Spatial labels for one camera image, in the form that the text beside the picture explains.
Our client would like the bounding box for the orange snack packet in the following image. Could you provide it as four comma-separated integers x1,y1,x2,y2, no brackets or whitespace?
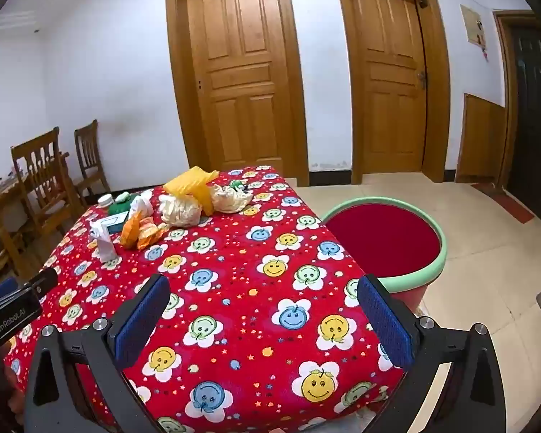
119,212,142,249
137,217,167,251

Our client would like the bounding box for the white tissue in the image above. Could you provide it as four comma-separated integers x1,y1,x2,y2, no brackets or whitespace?
89,220,120,262
128,191,155,219

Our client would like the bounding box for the dark entrance door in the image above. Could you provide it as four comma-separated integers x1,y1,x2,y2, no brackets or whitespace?
493,9,541,231

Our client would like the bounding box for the wooden door with handle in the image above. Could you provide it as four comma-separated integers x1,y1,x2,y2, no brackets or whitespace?
333,0,452,184

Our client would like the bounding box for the yellow plastic bag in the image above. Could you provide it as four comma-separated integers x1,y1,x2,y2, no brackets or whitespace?
163,167,220,215

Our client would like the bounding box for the red bin with green rim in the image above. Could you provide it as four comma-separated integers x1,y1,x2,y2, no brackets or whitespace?
320,196,448,319

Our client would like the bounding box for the wooden panel door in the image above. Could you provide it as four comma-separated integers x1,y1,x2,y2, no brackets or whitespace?
166,0,310,187

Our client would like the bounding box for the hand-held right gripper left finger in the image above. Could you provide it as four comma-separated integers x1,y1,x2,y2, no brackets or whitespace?
25,274,171,433

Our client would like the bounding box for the cream paper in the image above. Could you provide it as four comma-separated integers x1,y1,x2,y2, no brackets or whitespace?
210,183,253,214
158,194,203,228

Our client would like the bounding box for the red doormat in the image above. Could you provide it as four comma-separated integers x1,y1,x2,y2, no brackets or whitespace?
471,183,535,224

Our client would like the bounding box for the large wooden chair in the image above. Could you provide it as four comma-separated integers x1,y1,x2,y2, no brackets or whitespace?
10,127,87,240

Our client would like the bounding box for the wooden dining table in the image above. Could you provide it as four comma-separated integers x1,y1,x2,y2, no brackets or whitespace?
0,153,73,280

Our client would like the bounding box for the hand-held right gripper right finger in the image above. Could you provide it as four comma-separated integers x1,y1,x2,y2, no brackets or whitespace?
357,274,521,433

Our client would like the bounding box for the red flower printed blanket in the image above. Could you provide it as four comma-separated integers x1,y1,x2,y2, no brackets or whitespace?
2,165,409,433

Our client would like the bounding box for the beige wall box cover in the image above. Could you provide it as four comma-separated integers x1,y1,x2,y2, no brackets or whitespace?
460,4,488,48

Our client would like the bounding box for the small wooden chair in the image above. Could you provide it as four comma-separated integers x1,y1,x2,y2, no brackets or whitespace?
74,119,111,199

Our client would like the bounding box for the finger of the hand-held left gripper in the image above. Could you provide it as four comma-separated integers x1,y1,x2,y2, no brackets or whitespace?
20,267,59,301
0,277,21,310

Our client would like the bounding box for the low wooden wall panel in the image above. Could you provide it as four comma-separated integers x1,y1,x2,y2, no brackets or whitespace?
455,92,506,185

